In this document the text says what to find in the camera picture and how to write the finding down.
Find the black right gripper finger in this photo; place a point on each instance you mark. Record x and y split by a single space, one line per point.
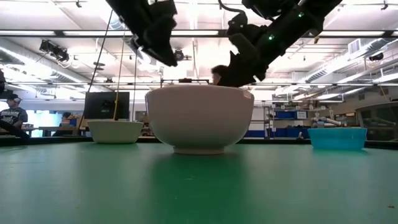
245 73
245 45

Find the black computer monitor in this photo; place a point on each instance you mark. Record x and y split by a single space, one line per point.
102 105

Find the small white bowl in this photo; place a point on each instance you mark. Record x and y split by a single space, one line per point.
115 132

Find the large white notched bowl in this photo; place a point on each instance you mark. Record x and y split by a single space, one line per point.
199 121

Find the seated person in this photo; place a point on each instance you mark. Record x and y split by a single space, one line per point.
63 124

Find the black overhead frame bar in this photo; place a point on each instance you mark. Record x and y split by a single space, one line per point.
62 33

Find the small black ceiling camera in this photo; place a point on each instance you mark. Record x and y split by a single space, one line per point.
178 55

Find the glass display cabinet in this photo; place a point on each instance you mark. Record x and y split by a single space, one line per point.
377 121

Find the row of blue floor bins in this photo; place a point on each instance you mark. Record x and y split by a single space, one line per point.
280 133

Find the blue storage bins on shelf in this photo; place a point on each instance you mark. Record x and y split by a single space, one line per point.
290 114

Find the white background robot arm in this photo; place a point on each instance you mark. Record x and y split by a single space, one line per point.
328 121

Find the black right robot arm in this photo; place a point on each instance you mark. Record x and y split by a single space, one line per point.
308 18

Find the black ceiling spotlight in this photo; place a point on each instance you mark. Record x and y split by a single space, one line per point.
54 50

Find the blue plastic bowl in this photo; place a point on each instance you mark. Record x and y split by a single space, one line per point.
337 138

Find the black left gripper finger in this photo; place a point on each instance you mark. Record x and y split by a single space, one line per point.
145 45
164 40

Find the standing person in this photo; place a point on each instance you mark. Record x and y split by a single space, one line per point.
12 115

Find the black metal shelf frame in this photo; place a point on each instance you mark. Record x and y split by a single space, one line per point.
174 81

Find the black table edge rail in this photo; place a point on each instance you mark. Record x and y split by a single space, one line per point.
56 140

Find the person behind bowl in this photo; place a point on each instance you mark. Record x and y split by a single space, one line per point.
218 71

